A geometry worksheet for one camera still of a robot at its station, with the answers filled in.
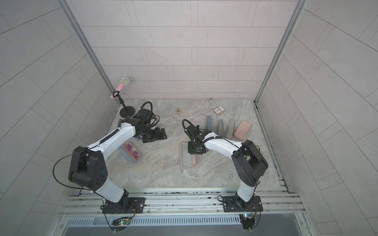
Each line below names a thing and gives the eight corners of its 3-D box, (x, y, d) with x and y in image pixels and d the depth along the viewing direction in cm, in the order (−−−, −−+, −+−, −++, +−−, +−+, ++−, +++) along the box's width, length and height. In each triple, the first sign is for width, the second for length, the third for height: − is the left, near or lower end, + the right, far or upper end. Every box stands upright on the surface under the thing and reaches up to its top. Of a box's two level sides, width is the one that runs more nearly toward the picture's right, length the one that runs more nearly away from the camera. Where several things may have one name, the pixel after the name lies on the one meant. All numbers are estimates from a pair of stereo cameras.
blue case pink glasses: (121, 149, 92) (118, 146, 89) (129, 142, 95) (127, 139, 92) (134, 164, 86) (132, 161, 83) (143, 156, 89) (141, 153, 86)
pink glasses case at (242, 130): (232, 136, 98) (233, 134, 97) (241, 121, 106) (242, 119, 105) (242, 141, 96) (243, 139, 94) (251, 126, 104) (252, 124, 102)
